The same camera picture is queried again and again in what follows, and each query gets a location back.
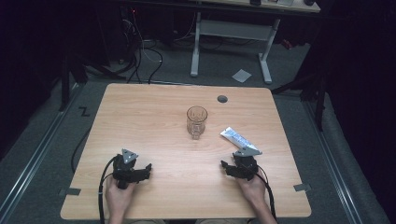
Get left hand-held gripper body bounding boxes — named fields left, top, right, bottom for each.
left=111, top=147, right=140, bottom=190

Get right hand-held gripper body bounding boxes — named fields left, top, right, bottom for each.
left=232, top=146, right=263, bottom=182

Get white blue toothpaste tube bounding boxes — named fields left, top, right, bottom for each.
left=219, top=126, right=260, bottom=151

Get clear glass cup with handle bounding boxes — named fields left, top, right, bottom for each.
left=186, top=105, right=209, bottom=141

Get person's right hand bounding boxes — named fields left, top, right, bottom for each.
left=235, top=171, right=269, bottom=207

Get person's left hand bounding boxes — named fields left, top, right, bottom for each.
left=105, top=176, right=138, bottom=216

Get grey tape strip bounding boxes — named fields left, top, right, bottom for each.
left=58, top=187, right=82, bottom=197
left=292, top=183, right=312, bottom=192

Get grey paper sheet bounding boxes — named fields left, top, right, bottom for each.
left=231, top=68, right=253, bottom=84

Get black metal stand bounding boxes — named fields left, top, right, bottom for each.
left=58, top=54, right=90, bottom=113
left=270, top=69, right=329, bottom=133

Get small red object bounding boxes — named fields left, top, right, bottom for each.
left=280, top=38, right=294, bottom=51

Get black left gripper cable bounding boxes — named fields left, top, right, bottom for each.
left=97, top=155, right=121, bottom=224

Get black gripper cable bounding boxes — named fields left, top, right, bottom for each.
left=97, top=155, right=121, bottom=224
left=255, top=163, right=278, bottom=221

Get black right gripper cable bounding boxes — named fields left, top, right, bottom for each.
left=255, top=163, right=278, bottom=221

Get metal floor rail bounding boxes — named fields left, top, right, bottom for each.
left=0, top=83, right=82, bottom=224
left=302, top=98, right=364, bottom=224

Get black floor cables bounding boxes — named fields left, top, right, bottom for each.
left=116, top=36, right=164, bottom=85

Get white floor cable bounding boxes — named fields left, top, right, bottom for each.
left=122, top=13, right=163, bottom=63

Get wooden desk with white frame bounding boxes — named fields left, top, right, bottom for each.
left=190, top=0, right=321, bottom=85

